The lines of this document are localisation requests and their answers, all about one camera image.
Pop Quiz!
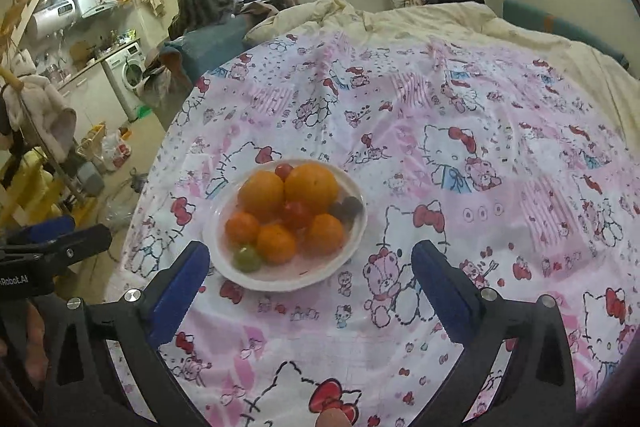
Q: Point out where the teal bed headboard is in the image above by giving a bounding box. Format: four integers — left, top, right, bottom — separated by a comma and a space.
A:
502, 0, 629, 70

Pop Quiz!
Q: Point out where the yellow wooden rack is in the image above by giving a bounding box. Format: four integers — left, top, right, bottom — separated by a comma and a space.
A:
1, 147, 96, 230

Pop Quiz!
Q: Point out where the teal chair back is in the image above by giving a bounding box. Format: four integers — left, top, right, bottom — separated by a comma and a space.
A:
158, 15, 252, 84

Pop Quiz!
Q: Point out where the pink Hello Kitty bedsheet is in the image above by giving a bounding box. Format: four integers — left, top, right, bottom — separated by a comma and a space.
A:
122, 31, 639, 426

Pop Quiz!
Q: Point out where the white washing machine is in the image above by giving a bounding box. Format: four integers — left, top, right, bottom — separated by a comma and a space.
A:
102, 39, 145, 121

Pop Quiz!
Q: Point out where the small mandarin orange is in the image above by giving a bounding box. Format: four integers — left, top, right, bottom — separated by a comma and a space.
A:
238, 170, 284, 222
256, 223, 297, 265
304, 213, 346, 256
224, 211, 262, 246

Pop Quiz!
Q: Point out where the dark purple grape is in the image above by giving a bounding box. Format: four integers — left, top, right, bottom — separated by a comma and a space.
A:
329, 202, 346, 222
342, 196, 363, 220

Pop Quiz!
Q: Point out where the pink plush garment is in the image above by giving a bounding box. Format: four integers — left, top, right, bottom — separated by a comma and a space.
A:
1, 50, 77, 162

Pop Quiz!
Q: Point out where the pink strawberry ceramic plate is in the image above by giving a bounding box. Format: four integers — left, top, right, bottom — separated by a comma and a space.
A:
203, 158, 368, 293

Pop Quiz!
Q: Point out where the green grape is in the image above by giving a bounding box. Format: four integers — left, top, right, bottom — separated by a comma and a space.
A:
232, 245, 262, 273

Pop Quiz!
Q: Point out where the operator hand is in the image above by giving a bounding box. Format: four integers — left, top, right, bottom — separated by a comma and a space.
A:
314, 409, 352, 427

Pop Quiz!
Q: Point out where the large orange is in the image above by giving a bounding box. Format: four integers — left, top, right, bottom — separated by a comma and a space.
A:
284, 162, 340, 215

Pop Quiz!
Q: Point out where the white water heater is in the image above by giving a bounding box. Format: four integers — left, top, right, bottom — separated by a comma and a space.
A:
29, 0, 79, 40

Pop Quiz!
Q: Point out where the red cherry tomato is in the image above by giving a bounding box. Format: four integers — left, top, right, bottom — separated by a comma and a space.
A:
274, 164, 294, 181
281, 200, 314, 231

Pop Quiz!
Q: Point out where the cream quilt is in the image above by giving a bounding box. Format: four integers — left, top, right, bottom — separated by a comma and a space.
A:
244, 0, 639, 150

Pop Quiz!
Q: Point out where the white plastic bag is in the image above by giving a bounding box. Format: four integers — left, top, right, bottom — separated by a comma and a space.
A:
101, 133, 131, 172

